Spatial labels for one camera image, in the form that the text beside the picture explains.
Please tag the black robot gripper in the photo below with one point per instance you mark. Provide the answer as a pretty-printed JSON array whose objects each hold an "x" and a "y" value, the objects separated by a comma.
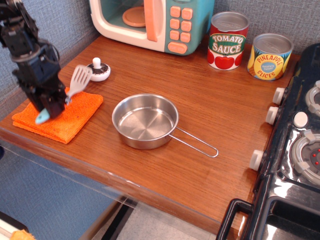
[{"x": 37, "y": 75}]

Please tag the white spatula teal handle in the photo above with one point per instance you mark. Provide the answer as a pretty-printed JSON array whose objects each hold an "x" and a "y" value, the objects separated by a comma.
[{"x": 79, "y": 81}]

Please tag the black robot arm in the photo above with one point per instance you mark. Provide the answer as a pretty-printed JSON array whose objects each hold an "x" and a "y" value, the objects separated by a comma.
[{"x": 18, "y": 30}]

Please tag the folded orange cloth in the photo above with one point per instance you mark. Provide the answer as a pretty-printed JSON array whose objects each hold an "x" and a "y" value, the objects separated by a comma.
[{"x": 67, "y": 125}]

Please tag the white toy mushroom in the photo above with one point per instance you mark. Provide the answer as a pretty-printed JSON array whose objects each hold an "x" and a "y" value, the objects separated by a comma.
[{"x": 100, "y": 71}]

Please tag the clear acrylic table guard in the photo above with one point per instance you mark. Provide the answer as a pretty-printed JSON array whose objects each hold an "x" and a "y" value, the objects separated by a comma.
[{"x": 63, "y": 198}]

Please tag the small steel saucepan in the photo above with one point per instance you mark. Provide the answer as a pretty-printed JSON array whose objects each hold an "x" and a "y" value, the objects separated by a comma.
[{"x": 148, "y": 121}]

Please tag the orange fuzzy object corner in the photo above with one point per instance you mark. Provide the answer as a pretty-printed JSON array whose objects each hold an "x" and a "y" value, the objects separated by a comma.
[{"x": 21, "y": 235}]

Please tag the toy microwave teal and cream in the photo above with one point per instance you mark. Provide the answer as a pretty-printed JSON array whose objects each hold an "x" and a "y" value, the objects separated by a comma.
[{"x": 169, "y": 26}]

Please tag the tomato sauce can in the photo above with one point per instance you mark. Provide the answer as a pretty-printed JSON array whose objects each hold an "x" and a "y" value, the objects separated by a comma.
[{"x": 227, "y": 38}]

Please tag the white stove knob lower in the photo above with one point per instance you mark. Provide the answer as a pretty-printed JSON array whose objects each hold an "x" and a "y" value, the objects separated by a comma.
[{"x": 256, "y": 159}]

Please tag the white stove knob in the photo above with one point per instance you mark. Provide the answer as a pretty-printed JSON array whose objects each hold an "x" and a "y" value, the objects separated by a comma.
[
  {"x": 256, "y": 159},
  {"x": 278, "y": 95},
  {"x": 271, "y": 115}
]

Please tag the white stove knob middle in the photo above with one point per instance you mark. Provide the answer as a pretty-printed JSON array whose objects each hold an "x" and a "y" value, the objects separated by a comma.
[{"x": 271, "y": 115}]

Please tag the pineapple slices can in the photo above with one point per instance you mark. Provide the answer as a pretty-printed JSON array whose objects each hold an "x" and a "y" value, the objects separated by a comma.
[{"x": 269, "y": 56}]

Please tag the white stove knob upper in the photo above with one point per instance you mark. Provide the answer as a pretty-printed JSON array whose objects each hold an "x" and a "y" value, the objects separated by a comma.
[{"x": 278, "y": 95}]

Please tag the white round stove button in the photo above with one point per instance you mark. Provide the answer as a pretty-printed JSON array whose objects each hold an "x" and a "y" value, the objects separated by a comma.
[{"x": 300, "y": 119}]

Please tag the black toy stove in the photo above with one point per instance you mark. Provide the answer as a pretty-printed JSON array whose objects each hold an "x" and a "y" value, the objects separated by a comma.
[{"x": 286, "y": 206}]

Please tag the grey stove burner front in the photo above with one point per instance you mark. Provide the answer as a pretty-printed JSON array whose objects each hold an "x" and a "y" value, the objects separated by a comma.
[{"x": 305, "y": 156}]

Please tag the grey stove burner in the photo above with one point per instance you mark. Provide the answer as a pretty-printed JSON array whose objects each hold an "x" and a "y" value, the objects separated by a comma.
[
  {"x": 312, "y": 106},
  {"x": 305, "y": 156}
]

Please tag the grey stove burner rear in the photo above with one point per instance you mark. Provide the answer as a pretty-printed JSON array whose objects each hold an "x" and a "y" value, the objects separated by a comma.
[{"x": 312, "y": 106}]

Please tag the black oven door handle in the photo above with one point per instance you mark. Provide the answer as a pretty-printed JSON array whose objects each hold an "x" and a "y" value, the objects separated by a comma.
[{"x": 236, "y": 205}]

